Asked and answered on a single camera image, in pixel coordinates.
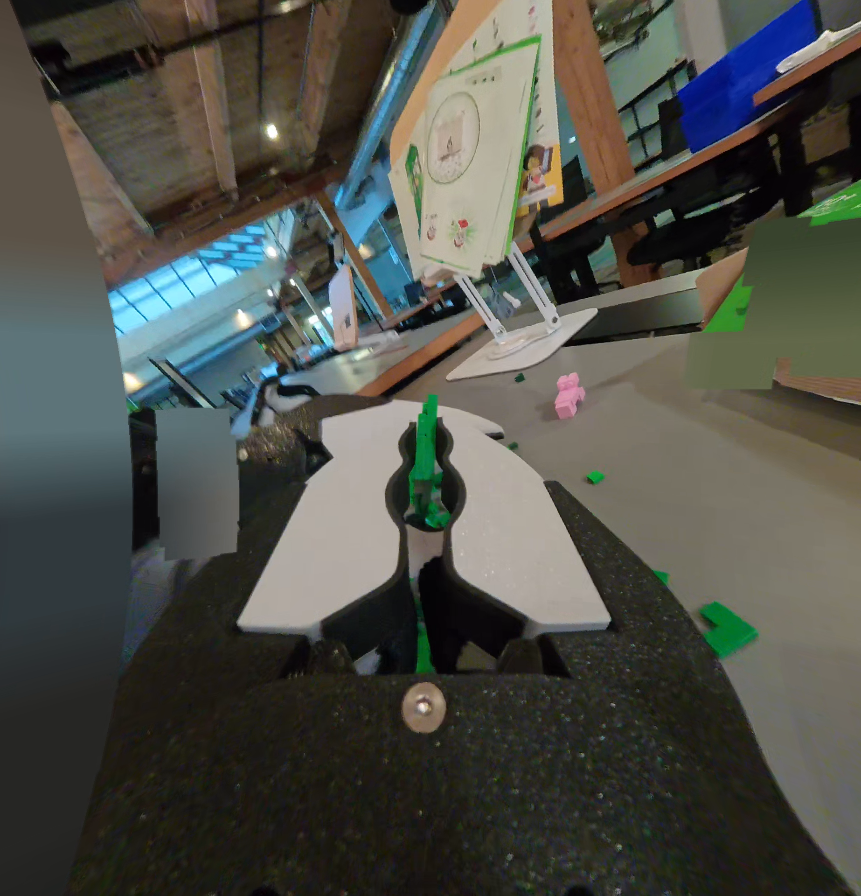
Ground wooden office desk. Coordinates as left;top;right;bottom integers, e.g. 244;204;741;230
752;21;861;211

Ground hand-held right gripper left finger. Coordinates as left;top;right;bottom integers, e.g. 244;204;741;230
236;422;417;673

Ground black desk cable cover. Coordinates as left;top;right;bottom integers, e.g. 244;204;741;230
569;287;706;345

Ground green mosaic brick cube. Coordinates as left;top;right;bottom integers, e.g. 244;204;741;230
408;394;451;529

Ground white stand with instruction booklet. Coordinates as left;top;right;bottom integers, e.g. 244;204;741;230
528;119;788;305

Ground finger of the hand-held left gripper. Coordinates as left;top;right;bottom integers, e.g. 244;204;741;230
306;413;412;484
441;408;506;442

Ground beige booklet stand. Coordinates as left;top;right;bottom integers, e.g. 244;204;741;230
327;264;410;352

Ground loose small green bricks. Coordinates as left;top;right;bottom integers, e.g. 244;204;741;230
504;374;760;660

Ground pink toy pig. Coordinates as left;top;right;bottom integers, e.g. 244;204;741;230
554;373;587;421

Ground green toy box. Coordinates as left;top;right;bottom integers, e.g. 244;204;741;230
686;175;861;408

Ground person's left forearm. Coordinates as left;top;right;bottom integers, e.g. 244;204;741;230
126;549;194;659

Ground yellow toy box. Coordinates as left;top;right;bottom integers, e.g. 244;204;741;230
516;142;565;216

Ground black and white device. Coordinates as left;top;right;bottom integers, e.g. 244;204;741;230
229;378;316;441

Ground open instruction booklet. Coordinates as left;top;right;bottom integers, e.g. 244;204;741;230
387;34;564;280

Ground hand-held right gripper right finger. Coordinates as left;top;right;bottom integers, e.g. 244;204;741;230
420;414;611;666

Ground black office chair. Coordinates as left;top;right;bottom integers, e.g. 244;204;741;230
626;206;736;268

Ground blue storage bin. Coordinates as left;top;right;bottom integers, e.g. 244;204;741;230
677;0;821;155

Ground grey desk with wooden edge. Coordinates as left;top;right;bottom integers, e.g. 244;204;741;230
291;308;489;398

